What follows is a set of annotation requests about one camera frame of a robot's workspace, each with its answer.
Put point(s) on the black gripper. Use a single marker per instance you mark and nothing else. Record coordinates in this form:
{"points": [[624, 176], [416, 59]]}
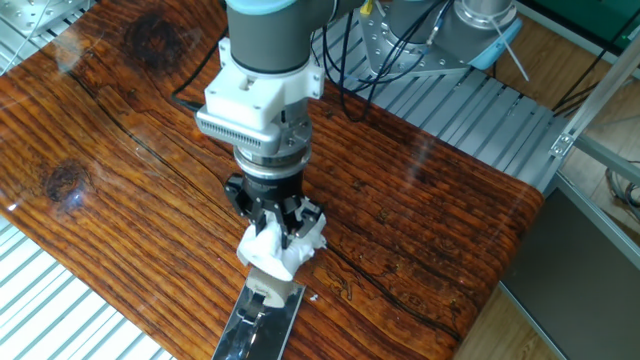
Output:
{"points": [[272, 192]]}

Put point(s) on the shiny metal tray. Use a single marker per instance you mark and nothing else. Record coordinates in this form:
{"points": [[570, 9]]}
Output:
{"points": [[270, 330]]}

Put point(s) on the glossy wood grain mat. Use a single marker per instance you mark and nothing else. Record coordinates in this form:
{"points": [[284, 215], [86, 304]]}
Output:
{"points": [[400, 210]]}

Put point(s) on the yellow clip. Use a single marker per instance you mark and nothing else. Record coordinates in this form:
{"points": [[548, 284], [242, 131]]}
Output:
{"points": [[367, 6]]}

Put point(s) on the white zip tie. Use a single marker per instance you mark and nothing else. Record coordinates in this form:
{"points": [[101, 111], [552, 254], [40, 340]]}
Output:
{"points": [[510, 50]]}

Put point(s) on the grey panel board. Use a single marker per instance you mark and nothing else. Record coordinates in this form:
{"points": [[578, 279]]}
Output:
{"points": [[565, 280]]}

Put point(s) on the perforated metal plate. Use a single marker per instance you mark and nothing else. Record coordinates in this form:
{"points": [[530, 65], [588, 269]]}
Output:
{"points": [[35, 12]]}

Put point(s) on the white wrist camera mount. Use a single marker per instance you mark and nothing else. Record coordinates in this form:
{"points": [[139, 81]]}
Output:
{"points": [[240, 100]]}

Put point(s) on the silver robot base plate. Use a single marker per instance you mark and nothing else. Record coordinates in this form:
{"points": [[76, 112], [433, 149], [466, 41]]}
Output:
{"points": [[385, 55]]}

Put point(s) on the aluminium frame rail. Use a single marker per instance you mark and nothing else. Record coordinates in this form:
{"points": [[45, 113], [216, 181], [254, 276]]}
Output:
{"points": [[600, 220], [610, 157]]}

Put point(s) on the aluminium frame post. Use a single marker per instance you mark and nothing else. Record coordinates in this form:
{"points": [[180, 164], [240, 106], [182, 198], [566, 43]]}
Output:
{"points": [[600, 90]]}

